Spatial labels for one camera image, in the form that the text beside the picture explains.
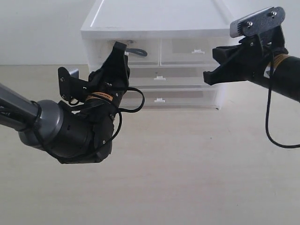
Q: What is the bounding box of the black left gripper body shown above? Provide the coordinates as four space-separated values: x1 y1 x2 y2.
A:
79 69 130 110

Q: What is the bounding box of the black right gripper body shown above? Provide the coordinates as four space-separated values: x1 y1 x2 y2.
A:
234 24 287 81

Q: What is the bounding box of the gold keychain with black strap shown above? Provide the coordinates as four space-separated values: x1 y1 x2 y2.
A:
107 39 148 57

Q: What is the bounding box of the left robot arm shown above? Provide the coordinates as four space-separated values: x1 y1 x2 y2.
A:
0 42 130 164

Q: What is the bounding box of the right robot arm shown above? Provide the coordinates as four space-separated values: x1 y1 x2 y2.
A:
203 26 300 101

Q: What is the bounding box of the white plastic drawer cabinet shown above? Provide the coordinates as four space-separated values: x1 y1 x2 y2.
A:
81 0 238 109

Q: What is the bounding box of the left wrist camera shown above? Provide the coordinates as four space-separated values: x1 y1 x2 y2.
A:
58 67 89 103

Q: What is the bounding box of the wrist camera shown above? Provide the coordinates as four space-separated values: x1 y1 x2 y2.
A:
229 7 285 38
58 67 89 103

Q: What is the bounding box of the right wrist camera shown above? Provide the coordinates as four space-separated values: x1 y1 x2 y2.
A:
229 7 285 38

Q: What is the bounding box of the black right camera cable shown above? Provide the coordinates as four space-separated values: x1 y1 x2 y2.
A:
264 44 300 149

